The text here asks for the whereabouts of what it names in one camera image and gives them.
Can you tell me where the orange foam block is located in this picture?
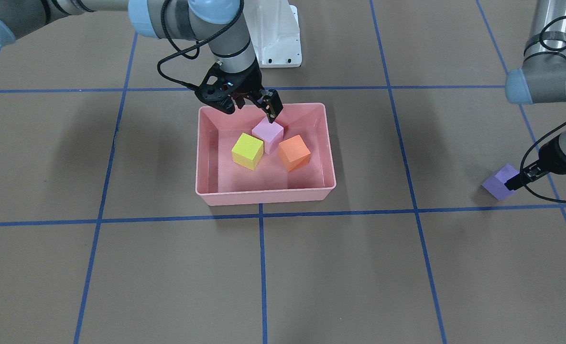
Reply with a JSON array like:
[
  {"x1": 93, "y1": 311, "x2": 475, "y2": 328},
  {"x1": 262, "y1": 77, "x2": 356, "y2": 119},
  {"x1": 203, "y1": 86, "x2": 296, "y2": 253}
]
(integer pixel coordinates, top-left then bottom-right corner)
[{"x1": 278, "y1": 135, "x2": 311, "y2": 172}]

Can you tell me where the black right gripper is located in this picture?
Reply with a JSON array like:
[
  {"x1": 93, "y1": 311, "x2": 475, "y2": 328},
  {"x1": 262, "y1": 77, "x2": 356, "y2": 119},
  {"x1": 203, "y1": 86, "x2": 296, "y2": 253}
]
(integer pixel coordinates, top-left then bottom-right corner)
[{"x1": 231, "y1": 64, "x2": 283, "y2": 124}]

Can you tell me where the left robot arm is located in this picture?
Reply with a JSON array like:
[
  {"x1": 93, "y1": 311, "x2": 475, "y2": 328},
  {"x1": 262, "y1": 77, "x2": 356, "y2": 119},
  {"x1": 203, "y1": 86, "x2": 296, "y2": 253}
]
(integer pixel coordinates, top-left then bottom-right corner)
[{"x1": 504, "y1": 0, "x2": 566, "y2": 190}]

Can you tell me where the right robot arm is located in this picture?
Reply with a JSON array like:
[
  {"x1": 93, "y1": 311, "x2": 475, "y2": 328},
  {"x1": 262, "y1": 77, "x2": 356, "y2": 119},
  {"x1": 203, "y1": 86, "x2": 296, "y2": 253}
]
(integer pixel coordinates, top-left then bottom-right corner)
[{"x1": 0, "y1": 0, "x2": 283, "y2": 123}]

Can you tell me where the pink plastic bin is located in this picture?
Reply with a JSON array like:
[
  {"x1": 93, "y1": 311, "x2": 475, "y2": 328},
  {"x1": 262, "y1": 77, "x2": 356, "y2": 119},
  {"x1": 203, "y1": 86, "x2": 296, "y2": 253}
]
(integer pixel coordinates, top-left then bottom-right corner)
[{"x1": 195, "y1": 103, "x2": 337, "y2": 205}]

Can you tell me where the pink foam block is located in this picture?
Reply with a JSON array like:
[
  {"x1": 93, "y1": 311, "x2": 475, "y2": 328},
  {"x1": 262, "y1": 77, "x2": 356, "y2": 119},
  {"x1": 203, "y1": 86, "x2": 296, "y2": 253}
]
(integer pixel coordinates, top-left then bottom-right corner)
[{"x1": 251, "y1": 118, "x2": 284, "y2": 154}]

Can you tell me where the yellow foam block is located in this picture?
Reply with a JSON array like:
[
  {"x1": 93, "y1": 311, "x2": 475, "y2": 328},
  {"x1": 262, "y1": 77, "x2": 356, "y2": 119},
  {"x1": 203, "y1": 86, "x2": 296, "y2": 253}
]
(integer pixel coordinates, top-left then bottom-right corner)
[{"x1": 231, "y1": 133, "x2": 265, "y2": 171}]

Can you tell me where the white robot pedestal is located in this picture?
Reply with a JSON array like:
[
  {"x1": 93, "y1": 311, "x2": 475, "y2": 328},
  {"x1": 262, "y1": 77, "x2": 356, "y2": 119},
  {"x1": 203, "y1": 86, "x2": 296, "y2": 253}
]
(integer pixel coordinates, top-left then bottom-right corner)
[{"x1": 243, "y1": 0, "x2": 303, "y2": 68}]

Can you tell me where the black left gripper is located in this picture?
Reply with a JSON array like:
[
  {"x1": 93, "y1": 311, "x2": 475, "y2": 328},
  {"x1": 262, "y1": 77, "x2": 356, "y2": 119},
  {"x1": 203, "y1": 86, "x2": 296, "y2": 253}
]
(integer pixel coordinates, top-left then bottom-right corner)
[{"x1": 504, "y1": 136, "x2": 566, "y2": 191}]

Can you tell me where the purple foam block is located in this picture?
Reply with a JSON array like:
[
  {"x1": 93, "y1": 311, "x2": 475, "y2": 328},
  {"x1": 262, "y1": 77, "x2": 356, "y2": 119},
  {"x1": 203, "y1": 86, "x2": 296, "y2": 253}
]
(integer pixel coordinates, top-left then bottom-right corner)
[{"x1": 480, "y1": 164, "x2": 519, "y2": 201}]

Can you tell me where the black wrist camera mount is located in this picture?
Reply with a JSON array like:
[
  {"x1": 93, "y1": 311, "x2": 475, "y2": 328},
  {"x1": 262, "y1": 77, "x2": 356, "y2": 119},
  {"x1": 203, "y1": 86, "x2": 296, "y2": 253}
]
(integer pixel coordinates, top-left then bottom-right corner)
[{"x1": 194, "y1": 63, "x2": 241, "y2": 115}]

